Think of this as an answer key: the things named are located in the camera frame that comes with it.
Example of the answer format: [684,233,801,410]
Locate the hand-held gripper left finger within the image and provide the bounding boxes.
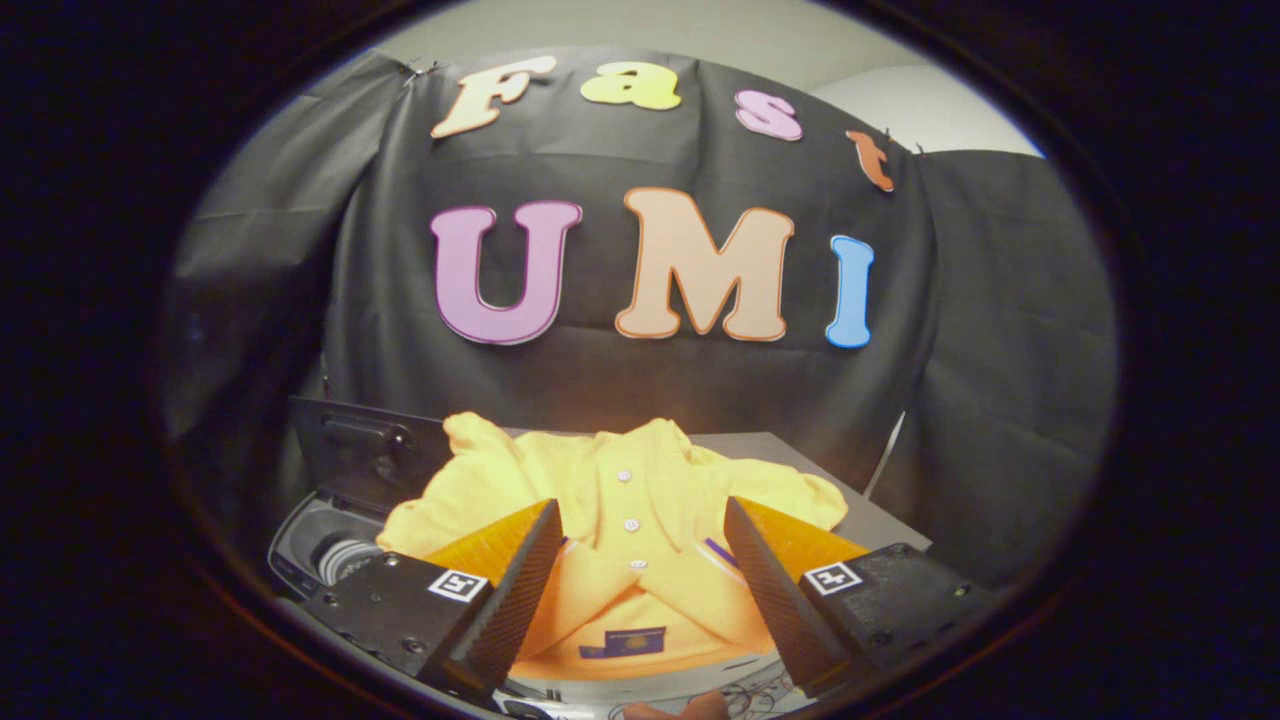
[300,498,564,701]

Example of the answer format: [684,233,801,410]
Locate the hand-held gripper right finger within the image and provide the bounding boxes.
[722,496,1001,699]

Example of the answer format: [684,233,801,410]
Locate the orange button shirt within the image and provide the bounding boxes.
[377,412,849,681]

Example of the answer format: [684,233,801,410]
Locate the tangle of floor cables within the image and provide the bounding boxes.
[720,678,803,717]

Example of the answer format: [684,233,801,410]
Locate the cream cabinet with dark frame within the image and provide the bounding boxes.
[500,430,933,706]

